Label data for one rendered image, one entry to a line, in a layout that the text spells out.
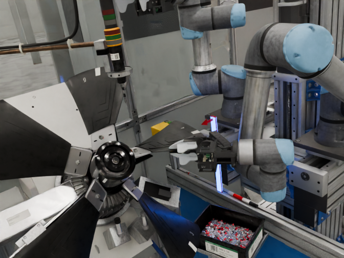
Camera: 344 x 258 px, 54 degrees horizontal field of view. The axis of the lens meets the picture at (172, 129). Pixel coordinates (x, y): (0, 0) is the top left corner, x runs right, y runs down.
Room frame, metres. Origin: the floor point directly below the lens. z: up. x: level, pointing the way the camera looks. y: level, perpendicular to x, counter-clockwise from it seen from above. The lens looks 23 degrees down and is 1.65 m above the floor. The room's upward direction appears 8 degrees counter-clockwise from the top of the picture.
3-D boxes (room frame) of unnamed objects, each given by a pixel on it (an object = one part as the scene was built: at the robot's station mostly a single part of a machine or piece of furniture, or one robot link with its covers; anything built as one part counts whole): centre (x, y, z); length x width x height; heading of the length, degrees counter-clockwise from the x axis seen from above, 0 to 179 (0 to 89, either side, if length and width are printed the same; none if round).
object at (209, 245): (0.94, -0.14, 0.85); 0.22 x 0.17 x 0.07; 53
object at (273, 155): (0.85, -0.28, 1.17); 0.11 x 0.08 x 0.09; 73
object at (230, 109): (1.55, -0.32, 1.09); 0.15 x 0.15 x 0.10
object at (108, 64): (0.96, 0.13, 1.49); 0.09 x 0.07 x 0.10; 71
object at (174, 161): (1.40, 0.01, 0.92); 0.03 x 0.03 x 0.12; 36
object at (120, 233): (0.86, 0.21, 0.99); 0.02 x 0.02 x 0.06
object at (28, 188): (1.31, 0.62, 0.92); 0.17 x 0.16 x 0.11; 36
